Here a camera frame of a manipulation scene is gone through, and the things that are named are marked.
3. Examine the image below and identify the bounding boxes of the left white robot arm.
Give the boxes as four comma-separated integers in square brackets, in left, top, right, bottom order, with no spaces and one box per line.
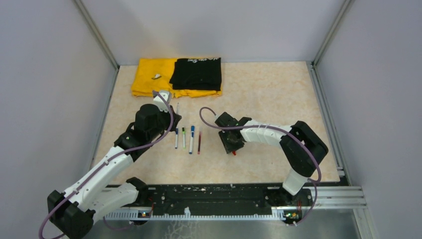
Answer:
[38,104,182,239]

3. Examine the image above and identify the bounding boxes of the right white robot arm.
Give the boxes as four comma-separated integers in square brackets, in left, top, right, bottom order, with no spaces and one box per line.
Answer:
[214,112,328,205]

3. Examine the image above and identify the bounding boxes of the red gel pen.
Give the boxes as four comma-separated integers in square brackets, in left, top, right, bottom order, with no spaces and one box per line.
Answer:
[197,130,202,155]

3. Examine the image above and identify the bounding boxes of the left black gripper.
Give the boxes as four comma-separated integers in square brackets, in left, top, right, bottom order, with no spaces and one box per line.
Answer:
[148,104,181,141]

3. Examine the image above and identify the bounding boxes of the black folded shirt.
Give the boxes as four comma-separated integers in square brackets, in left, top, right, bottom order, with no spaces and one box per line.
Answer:
[170,57,222,91]

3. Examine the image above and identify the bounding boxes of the white blue-ended marker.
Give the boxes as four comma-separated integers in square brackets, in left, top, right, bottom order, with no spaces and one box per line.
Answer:
[175,128,179,149]

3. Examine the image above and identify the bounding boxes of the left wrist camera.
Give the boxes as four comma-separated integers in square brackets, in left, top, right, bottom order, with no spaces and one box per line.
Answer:
[152,90,172,112]

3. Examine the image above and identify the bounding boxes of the yellow folded shirt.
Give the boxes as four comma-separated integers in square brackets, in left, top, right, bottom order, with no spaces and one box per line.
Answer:
[130,58,222,98]

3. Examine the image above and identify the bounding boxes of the large white blue marker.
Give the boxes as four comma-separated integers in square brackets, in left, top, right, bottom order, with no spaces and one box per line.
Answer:
[189,125,195,154]

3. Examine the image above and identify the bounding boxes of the white green-tipped pen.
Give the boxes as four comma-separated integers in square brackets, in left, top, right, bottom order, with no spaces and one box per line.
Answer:
[182,127,186,149]

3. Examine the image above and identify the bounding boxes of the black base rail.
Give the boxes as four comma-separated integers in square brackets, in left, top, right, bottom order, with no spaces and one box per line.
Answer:
[106,183,314,223]

